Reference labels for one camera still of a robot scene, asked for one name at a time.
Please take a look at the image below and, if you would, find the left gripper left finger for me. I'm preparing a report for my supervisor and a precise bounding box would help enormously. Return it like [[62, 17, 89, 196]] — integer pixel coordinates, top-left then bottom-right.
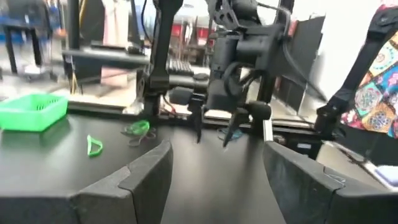
[[0, 139, 174, 224]]

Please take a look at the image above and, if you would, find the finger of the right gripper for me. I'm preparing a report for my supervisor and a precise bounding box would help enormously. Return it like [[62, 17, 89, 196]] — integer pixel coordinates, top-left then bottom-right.
[[192, 96, 206, 144], [223, 107, 248, 148]]

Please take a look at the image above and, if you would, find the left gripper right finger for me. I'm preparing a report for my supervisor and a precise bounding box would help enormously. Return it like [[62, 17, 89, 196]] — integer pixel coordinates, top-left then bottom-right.
[[262, 140, 398, 224]]

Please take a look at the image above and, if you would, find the blue rubber band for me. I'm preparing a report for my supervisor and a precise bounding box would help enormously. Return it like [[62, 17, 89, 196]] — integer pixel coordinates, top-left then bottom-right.
[[216, 128, 245, 141]]

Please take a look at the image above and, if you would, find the thick green rubber band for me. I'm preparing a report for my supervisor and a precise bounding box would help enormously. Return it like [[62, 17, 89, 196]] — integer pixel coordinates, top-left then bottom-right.
[[86, 134, 104, 157]]

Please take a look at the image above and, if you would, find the green plastic basket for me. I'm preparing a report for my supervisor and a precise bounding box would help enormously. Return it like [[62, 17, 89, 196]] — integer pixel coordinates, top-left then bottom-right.
[[0, 93, 68, 133]]

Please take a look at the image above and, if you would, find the black keyboard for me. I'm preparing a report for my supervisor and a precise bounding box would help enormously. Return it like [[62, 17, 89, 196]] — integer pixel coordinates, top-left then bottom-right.
[[167, 58, 195, 77]]

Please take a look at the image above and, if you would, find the crumpled clear plastic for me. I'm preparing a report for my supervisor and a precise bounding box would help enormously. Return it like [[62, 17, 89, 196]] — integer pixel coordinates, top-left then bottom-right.
[[123, 98, 146, 115]]

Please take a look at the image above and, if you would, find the black pole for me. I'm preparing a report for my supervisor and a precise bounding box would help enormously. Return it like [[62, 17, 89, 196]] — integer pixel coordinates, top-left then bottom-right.
[[66, 0, 81, 50]]

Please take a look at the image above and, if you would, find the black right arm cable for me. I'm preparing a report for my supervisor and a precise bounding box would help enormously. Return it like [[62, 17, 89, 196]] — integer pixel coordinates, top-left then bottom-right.
[[256, 1, 327, 103]]

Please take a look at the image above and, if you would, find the black diagonal frame strut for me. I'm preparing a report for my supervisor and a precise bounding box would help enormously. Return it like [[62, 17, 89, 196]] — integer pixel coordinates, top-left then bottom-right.
[[313, 4, 398, 141]]

